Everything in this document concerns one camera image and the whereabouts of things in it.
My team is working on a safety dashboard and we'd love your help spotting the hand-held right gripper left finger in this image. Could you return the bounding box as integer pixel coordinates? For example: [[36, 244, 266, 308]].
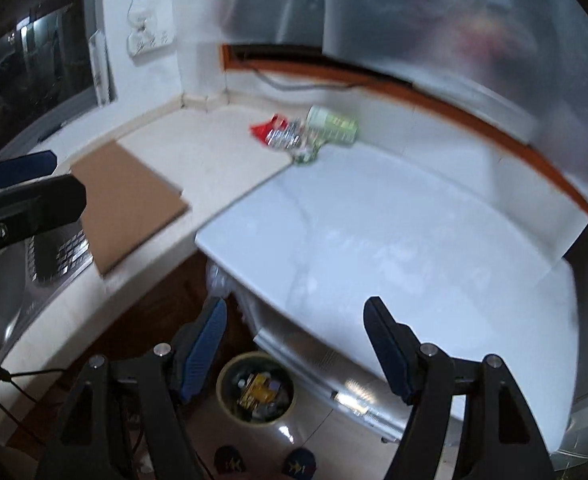
[[34, 296, 228, 480]]

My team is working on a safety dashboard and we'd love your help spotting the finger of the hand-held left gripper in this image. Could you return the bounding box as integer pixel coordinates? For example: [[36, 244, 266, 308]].
[[0, 174, 87, 274], [0, 150, 58, 199]]

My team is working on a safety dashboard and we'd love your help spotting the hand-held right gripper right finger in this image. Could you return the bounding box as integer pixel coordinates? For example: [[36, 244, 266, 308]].
[[363, 296, 550, 480]]

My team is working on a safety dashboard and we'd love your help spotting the cream round trash bin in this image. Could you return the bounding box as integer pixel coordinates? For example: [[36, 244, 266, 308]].
[[216, 351, 296, 427]]

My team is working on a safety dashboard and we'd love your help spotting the steel kitchen sink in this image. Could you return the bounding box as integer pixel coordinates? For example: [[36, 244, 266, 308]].
[[0, 217, 95, 361]]

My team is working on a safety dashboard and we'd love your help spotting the brown wooden cabinet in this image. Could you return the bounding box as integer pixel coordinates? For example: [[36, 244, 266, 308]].
[[106, 250, 255, 391]]

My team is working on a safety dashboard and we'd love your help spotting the brown cardboard sheet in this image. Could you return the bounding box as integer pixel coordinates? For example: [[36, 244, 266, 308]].
[[68, 141, 193, 277]]

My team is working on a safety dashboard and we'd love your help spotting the white washing machine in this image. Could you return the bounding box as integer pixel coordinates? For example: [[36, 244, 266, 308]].
[[195, 142, 588, 457]]

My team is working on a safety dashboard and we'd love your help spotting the grey framed window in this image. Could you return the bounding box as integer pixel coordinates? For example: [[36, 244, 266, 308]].
[[0, 0, 118, 147]]

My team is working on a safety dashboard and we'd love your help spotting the white power strip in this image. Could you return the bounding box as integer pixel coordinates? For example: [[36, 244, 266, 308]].
[[126, 10, 177, 57]]

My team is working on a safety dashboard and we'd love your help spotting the small green packet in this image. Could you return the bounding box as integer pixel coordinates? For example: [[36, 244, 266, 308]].
[[291, 135, 325, 166]]

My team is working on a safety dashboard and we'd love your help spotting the red wrapper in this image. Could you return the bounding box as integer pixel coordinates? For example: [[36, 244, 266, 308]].
[[250, 115, 287, 147]]

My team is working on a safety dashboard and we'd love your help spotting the silver foil wrapper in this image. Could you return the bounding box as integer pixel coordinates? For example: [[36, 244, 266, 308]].
[[265, 119, 307, 152]]

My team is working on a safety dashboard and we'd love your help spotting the translucent plastic sheet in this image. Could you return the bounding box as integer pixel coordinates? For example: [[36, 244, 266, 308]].
[[219, 0, 588, 222]]

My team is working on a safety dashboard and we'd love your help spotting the black cable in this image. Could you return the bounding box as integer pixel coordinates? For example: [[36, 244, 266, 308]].
[[0, 354, 70, 447]]

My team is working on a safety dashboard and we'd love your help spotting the brown wooden frame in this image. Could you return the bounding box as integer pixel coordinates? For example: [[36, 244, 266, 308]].
[[221, 44, 588, 219]]

